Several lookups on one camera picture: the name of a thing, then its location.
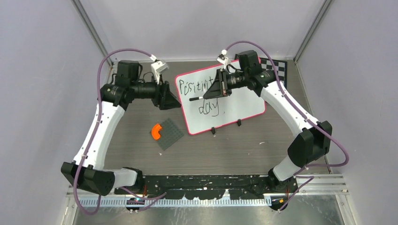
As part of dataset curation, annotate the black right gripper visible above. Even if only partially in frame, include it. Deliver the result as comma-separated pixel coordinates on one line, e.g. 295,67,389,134
204,68,248,100

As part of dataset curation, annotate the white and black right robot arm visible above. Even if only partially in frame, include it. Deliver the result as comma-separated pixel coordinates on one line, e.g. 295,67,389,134
202,50,332,192

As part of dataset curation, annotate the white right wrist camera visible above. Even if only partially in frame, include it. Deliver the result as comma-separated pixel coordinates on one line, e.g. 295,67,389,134
216,49,231,72

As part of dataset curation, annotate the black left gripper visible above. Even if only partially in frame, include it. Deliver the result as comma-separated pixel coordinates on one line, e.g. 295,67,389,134
132,73,182,110

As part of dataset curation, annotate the aluminium frame rail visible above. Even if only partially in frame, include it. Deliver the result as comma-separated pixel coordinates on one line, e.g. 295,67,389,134
78,174,349,209

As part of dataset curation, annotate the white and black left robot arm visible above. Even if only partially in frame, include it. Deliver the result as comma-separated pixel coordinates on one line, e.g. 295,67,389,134
61,60,181,196

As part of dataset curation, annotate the white board with pink frame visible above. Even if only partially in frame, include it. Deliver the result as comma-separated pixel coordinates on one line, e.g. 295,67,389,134
175,64,267,135

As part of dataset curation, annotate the orange curved pipe piece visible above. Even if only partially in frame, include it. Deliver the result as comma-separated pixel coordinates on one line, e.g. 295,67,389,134
151,123,162,141

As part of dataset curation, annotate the grey studded base plate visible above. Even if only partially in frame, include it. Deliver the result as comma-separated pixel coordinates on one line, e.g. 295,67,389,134
156,119,184,150

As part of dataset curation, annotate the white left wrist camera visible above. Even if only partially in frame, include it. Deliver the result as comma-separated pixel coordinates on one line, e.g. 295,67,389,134
150,54,169,84

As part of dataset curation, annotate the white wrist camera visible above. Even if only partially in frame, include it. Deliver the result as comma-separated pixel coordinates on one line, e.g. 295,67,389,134
150,54,169,84
216,49,231,72

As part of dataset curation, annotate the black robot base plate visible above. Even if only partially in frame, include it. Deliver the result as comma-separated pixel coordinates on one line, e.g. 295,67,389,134
114,174,297,200

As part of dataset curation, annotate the black and white checkerboard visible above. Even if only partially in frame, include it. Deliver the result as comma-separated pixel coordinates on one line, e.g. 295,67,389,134
234,54,288,89

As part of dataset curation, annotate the white marker pen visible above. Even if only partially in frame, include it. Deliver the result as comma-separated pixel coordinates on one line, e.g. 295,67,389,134
189,97,204,101

